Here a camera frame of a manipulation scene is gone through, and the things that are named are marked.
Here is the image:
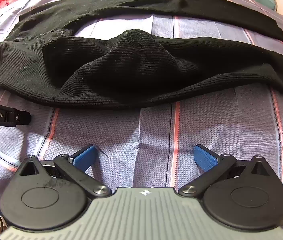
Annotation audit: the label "plaid bed sheet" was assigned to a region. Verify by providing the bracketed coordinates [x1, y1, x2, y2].
[0, 0, 283, 230]

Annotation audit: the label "black cable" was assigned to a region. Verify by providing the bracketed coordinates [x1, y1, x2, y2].
[0, 214, 8, 234]

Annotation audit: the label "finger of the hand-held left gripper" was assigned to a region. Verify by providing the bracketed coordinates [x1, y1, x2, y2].
[8, 112, 33, 126]

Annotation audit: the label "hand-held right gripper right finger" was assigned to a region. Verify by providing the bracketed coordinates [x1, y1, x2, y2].
[178, 144, 272, 197]

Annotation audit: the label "black knit pants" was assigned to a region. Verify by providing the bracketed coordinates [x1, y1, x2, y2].
[0, 0, 283, 110]

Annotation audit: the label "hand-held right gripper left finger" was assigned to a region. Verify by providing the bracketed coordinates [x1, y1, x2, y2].
[16, 144, 112, 198]

